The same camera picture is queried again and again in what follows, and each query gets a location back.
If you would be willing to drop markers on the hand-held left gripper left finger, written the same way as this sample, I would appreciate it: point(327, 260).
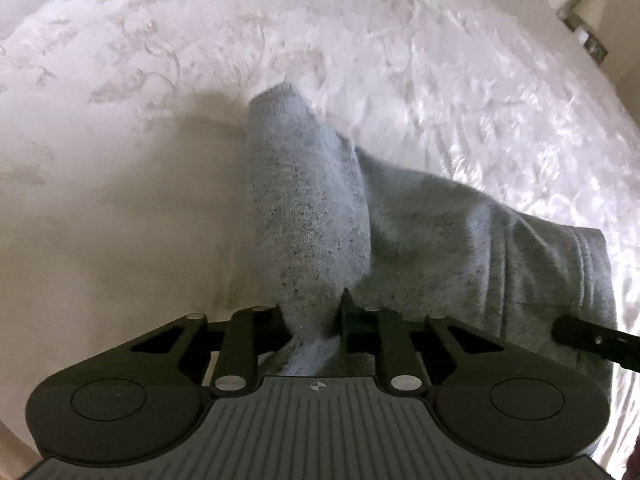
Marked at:
point(272, 327)

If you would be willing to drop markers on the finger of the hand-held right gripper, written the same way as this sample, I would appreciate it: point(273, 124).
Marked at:
point(595, 342)

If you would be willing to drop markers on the grey pants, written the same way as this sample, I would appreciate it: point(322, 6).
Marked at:
point(425, 240)

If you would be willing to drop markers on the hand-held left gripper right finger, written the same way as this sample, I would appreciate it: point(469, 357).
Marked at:
point(350, 317)

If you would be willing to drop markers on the wall socket plate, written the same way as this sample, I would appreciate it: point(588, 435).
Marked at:
point(596, 49)

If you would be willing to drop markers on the small dark framed object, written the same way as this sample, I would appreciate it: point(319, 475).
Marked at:
point(575, 10)

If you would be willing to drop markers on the white patterned bedspread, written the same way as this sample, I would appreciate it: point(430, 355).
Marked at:
point(150, 160)

